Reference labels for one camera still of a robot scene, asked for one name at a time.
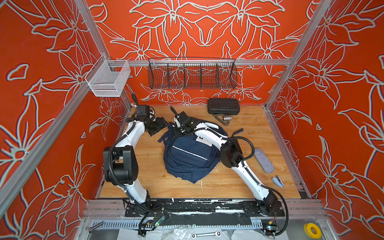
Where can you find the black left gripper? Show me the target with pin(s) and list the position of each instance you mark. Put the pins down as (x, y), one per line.
(160, 124)

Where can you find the navy blue student backpack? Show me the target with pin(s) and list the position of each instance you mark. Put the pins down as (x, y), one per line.
(189, 157)

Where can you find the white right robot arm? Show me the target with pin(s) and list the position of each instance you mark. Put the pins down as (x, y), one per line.
(234, 153)

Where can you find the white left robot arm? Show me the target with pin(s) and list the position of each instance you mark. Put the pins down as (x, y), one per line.
(120, 161)

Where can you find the small metal cylinder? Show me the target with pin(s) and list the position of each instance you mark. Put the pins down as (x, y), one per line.
(227, 118)

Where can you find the black plastic tool case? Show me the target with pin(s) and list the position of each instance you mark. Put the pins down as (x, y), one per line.
(224, 106)

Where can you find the blue stapler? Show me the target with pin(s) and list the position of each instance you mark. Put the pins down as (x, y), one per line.
(278, 182)

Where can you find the silver combination wrench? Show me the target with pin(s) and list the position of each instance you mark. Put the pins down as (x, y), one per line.
(214, 234)

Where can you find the yellow tape roll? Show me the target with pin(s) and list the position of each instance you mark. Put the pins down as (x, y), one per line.
(312, 231)

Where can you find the black wire wall basket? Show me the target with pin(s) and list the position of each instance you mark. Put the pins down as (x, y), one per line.
(192, 73)

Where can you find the white wire wall basket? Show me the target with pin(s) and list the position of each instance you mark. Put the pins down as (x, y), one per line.
(108, 78)

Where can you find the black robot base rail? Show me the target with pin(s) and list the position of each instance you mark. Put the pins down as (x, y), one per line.
(246, 207)

